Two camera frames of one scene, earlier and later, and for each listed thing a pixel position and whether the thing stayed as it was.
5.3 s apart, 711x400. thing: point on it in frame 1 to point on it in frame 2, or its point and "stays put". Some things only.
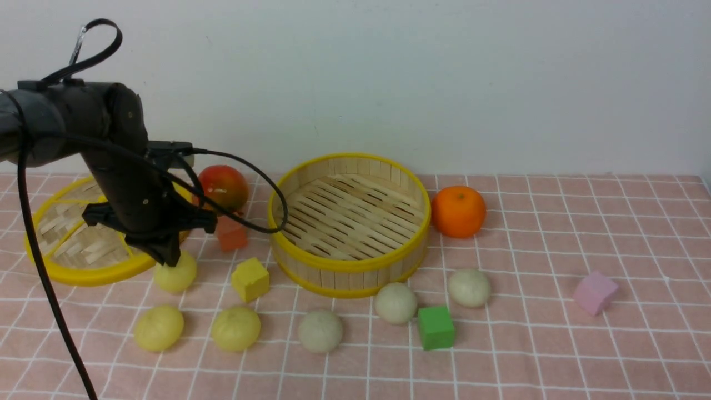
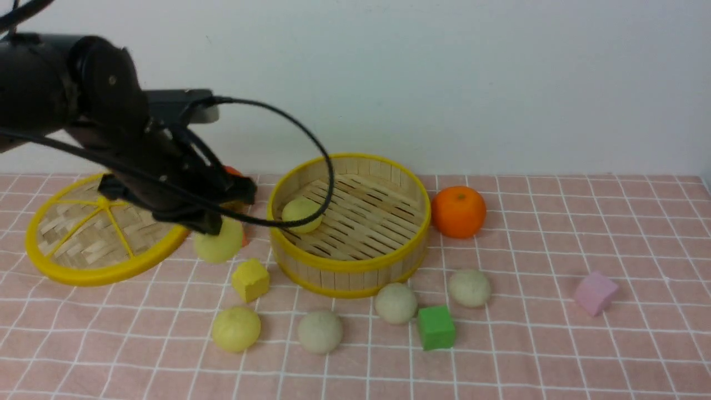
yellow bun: (159, 328) to (222, 246)
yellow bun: (236, 328) stays put
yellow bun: (176, 279) to (300, 209)
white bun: (320, 331) stays put
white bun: (395, 303) stays put
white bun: (469, 288) stays put
